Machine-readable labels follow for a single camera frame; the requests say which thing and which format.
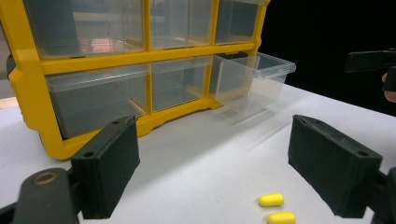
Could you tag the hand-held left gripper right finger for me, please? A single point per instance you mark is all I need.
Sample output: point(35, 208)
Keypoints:
point(333, 168)

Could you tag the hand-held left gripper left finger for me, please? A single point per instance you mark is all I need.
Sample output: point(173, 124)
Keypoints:
point(106, 168)

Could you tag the yellow foam earplug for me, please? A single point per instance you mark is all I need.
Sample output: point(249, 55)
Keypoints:
point(281, 218)
point(271, 199)

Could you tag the clear plastic drawer bin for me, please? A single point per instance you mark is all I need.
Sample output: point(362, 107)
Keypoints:
point(269, 82)

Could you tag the yellow plastic organizer cabinet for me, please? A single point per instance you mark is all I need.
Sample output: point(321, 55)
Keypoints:
point(29, 93)

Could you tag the set of clear closed drawers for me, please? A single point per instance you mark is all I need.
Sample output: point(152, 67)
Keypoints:
point(93, 102)

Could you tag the light wooden board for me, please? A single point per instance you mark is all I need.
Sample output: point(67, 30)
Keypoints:
point(7, 102)

